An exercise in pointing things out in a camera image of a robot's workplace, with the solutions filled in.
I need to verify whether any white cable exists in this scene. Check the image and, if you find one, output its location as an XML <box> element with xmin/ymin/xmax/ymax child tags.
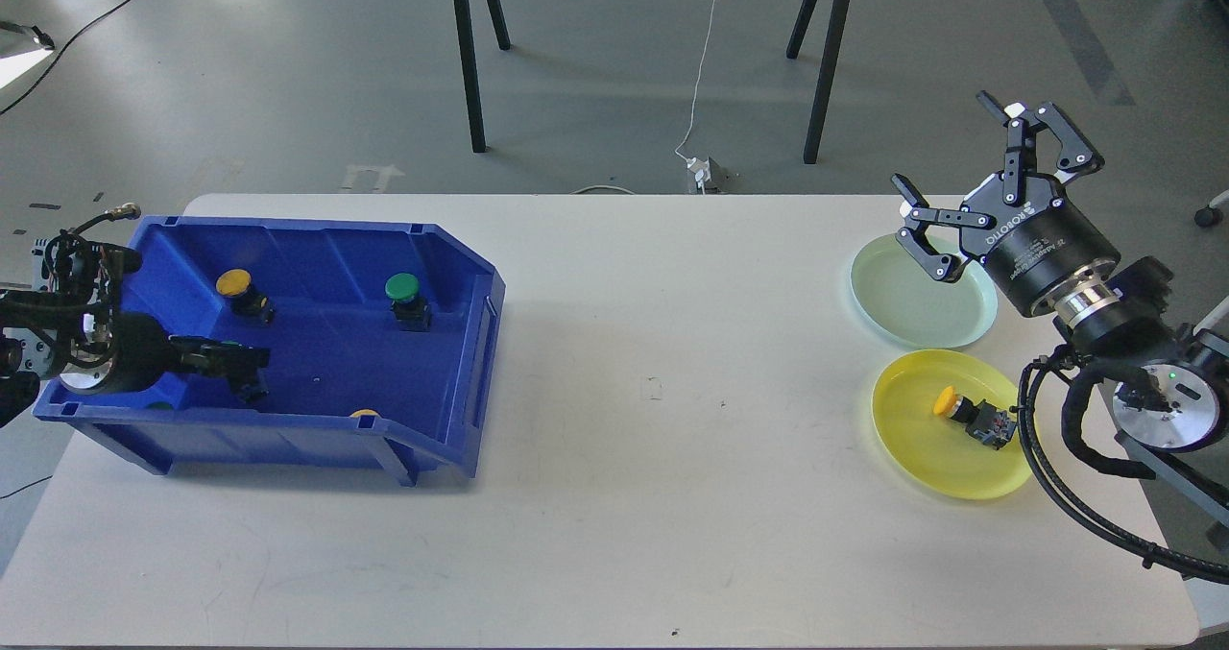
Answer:
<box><xmin>673</xmin><ymin>0</ymin><xmax>725</xmax><ymax>161</ymax></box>

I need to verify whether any white power adapter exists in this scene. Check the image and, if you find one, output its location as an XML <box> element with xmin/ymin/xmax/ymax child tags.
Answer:
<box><xmin>686</xmin><ymin>156</ymin><xmax>732</xmax><ymax>195</ymax></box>

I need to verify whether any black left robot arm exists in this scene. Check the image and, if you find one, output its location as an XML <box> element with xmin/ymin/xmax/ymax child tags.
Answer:
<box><xmin>1</xmin><ymin>203</ymin><xmax>272</xmax><ymax>423</ymax></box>

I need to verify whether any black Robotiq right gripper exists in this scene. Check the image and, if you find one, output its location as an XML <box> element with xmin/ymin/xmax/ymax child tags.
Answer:
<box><xmin>891</xmin><ymin>90</ymin><xmax>1122</xmax><ymax>318</ymax></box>

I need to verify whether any green push button front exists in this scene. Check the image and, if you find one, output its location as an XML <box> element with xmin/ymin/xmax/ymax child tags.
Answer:
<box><xmin>216</xmin><ymin>355</ymin><xmax>272</xmax><ymax>402</ymax></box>

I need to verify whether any green push button rear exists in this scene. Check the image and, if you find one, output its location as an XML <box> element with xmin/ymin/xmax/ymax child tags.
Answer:
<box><xmin>383</xmin><ymin>272</ymin><xmax>433</xmax><ymax>332</ymax></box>

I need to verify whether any black tripod leg left rear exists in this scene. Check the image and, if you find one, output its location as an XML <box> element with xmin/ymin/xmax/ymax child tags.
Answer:
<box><xmin>485</xmin><ymin>0</ymin><xmax>511</xmax><ymax>52</ymax></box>

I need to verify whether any light green plastic plate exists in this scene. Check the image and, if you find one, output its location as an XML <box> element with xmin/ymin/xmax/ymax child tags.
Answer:
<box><xmin>848</xmin><ymin>233</ymin><xmax>1000</xmax><ymax>349</ymax></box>

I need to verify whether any blue plastic bin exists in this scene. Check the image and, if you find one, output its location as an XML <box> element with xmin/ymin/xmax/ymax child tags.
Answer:
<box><xmin>34</xmin><ymin>216</ymin><xmax>505</xmax><ymax>487</ymax></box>

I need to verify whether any black tripod leg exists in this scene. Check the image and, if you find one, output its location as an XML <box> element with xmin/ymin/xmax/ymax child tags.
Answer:
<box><xmin>803</xmin><ymin>0</ymin><xmax>852</xmax><ymax>165</ymax></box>
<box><xmin>452</xmin><ymin>0</ymin><xmax>487</xmax><ymax>154</ymax></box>
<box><xmin>485</xmin><ymin>0</ymin><xmax>511</xmax><ymax>52</ymax></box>
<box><xmin>785</xmin><ymin>0</ymin><xmax>819</xmax><ymax>60</ymax></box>

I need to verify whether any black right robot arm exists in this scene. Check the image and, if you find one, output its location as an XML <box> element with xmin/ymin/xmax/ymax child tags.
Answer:
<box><xmin>892</xmin><ymin>91</ymin><xmax>1228</xmax><ymax>585</ymax></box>

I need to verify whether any yellow plastic plate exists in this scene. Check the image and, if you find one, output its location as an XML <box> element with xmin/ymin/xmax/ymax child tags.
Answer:
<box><xmin>873</xmin><ymin>349</ymin><xmax>1031</xmax><ymax>500</ymax></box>

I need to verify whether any black tripod leg right rear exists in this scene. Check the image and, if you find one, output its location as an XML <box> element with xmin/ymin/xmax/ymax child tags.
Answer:
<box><xmin>785</xmin><ymin>0</ymin><xmax>819</xmax><ymax>60</ymax></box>

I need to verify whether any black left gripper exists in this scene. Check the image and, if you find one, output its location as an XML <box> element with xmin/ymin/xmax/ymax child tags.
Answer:
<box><xmin>58</xmin><ymin>312</ymin><xmax>272</xmax><ymax>402</ymax></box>

